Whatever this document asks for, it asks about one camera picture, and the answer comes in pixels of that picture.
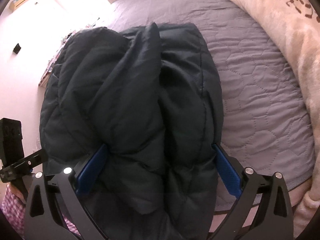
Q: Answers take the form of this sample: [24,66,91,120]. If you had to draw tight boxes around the person's left hand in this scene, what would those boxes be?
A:
[8,183,26,204]

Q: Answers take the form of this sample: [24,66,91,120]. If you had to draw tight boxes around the pink plaid clothing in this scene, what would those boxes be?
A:
[1,184,81,239]

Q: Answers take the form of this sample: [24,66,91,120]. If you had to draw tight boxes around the black wall switch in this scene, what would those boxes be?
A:
[12,43,21,55]

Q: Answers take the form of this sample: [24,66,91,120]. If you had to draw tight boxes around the grey quilted bed cover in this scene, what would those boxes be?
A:
[107,0,315,205]

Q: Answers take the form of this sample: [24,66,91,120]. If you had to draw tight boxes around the dark green quilted jacket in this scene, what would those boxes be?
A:
[40,23,223,239]

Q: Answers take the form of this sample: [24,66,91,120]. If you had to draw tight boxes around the beige floral duvet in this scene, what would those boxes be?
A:
[230,0,319,239]

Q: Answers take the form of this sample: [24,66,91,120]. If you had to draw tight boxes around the plaid tablecloth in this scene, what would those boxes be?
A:
[39,31,75,87]

